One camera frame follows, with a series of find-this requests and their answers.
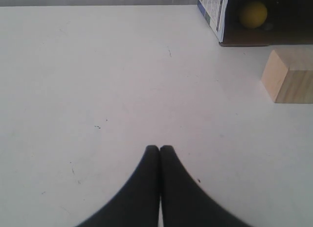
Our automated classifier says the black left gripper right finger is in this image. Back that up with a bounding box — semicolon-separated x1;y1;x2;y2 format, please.
160;145;248;227

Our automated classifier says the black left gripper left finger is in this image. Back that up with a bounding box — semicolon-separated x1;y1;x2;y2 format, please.
78;145;159;227

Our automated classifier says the yellow round object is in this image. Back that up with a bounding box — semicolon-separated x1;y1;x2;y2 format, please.
239;1;268;29

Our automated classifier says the light wooden cube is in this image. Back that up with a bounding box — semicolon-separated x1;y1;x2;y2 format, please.
261;48;313;104

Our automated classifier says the printed cardboard box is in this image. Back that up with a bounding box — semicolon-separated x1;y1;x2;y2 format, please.
198;0;313;46

